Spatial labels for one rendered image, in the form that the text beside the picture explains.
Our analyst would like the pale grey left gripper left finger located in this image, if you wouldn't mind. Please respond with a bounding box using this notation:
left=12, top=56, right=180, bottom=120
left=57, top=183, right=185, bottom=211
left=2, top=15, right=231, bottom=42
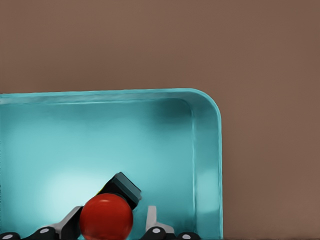
left=28, top=205, right=84, bottom=240

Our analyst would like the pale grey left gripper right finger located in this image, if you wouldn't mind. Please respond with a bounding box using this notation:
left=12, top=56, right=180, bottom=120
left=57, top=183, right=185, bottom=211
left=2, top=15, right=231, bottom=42
left=142, top=205, right=178, bottom=240

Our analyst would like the red push button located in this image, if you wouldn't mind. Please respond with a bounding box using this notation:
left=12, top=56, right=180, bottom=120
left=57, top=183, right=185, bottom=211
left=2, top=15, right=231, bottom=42
left=79, top=171, right=143, bottom=240

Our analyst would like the blue storage box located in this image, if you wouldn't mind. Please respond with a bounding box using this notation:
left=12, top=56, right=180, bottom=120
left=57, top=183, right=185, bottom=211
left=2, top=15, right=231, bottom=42
left=0, top=87, right=223, bottom=240

